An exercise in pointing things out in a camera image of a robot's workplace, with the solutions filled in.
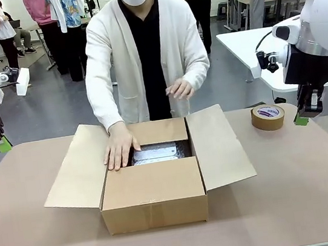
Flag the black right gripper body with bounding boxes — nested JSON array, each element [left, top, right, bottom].
[[278, 40, 328, 95]]

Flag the brown packing tape roll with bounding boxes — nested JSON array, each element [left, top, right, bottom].
[[249, 101, 287, 135]]

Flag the brown cardboard box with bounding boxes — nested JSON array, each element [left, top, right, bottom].
[[33, 100, 263, 245]]

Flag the person right forearm white sleeve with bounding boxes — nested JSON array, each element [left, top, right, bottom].
[[84, 71, 128, 137]]

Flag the person left forearm white sleeve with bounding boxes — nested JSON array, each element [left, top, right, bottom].
[[179, 51, 214, 92]]

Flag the person right hand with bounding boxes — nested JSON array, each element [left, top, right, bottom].
[[98, 119, 145, 173]]

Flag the person left hand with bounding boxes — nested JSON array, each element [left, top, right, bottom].
[[163, 76, 196, 102]]

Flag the bystander white top black trousers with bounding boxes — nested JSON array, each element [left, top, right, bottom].
[[0, 0, 22, 73]]

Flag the white side table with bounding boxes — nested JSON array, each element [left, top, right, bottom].
[[215, 18, 328, 102]]

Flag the seated bystander with laptop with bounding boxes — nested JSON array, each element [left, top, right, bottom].
[[1, 7, 38, 59]]

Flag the bystander pink shirt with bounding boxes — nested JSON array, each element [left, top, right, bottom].
[[22, 0, 70, 79]]

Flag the small grey step stool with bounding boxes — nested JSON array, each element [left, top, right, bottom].
[[214, 1, 231, 17]]

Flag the bystander floral shirt white coat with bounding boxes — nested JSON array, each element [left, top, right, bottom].
[[45, 0, 99, 85]]

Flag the bystander white shirt black trousers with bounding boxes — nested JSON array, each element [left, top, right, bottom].
[[180, 0, 223, 56]]

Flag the person torso white cardigan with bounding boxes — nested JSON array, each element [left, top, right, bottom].
[[73, 0, 218, 137]]

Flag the bubble wrapped clock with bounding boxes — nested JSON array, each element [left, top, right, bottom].
[[129, 138, 193, 167]]

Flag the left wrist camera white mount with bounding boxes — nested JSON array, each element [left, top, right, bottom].
[[0, 64, 33, 99]]

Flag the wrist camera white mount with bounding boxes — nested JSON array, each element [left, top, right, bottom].
[[0, 64, 33, 99], [248, 46, 294, 79]]

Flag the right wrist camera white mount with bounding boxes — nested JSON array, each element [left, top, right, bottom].
[[248, 46, 294, 79]]

